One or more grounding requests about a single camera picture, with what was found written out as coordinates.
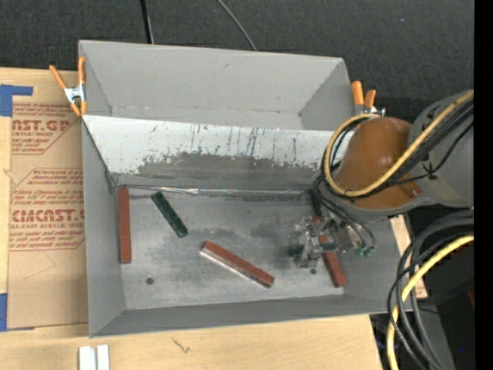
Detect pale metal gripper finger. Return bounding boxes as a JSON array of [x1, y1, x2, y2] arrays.
[[290, 220, 321, 244], [293, 242, 323, 269]]

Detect red-brown flat block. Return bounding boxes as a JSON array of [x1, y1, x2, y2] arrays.
[[117, 186, 133, 265], [310, 216, 348, 289], [199, 240, 276, 289]]

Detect grey metal bin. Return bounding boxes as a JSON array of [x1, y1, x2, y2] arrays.
[[78, 39, 404, 338]]

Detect dark green flat block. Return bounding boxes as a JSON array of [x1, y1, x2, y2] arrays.
[[150, 191, 189, 240]]

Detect brown cardboard board, red print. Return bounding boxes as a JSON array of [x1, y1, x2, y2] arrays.
[[0, 66, 90, 331]]

